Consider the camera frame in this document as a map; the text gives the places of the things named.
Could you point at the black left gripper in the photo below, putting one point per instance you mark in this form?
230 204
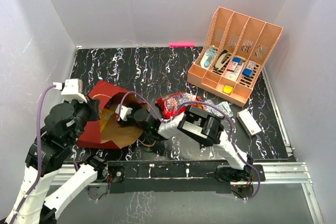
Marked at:
93 105

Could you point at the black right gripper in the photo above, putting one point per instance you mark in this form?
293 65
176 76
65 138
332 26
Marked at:
135 108

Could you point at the red brown paper bag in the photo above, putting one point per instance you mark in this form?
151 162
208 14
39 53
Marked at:
107 133

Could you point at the red large candy bag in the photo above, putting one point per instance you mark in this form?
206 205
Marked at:
168 104

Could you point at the silver white snack packet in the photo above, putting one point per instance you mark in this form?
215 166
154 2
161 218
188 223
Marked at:
223 106

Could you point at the yellow candy packet back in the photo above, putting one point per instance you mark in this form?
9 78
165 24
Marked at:
107 115

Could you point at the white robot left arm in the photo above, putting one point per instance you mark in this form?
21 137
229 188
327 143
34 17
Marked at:
63 126

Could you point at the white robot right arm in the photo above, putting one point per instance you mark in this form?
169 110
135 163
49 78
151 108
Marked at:
197 124

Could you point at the pink tape strip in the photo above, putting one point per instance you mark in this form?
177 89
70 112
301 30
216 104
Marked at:
181 44

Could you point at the yellow sponge block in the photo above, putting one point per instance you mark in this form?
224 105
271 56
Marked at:
227 89

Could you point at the blue white stapler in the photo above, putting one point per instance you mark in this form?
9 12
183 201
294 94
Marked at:
208 57

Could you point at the black white stapler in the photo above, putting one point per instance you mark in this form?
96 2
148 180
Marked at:
223 59

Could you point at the red white small box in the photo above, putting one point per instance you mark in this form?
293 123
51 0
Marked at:
232 66

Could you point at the white cardboard box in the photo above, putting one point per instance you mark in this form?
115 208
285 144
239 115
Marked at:
248 122

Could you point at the blue eraser block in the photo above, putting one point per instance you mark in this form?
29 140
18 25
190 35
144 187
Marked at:
238 60

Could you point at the blue small box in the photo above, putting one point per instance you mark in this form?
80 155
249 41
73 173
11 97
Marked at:
248 72

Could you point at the pink desk organizer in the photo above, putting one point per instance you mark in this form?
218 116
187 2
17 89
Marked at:
243 36

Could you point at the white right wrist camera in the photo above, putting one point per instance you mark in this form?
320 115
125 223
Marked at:
123 112

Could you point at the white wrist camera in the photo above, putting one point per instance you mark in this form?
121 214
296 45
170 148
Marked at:
123 112
71 89

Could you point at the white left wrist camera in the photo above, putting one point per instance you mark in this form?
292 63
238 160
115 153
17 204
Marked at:
71 89

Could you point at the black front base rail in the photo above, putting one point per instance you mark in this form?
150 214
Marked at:
178 176

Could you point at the aluminium frame rail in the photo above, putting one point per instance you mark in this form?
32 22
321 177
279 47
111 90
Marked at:
290 172

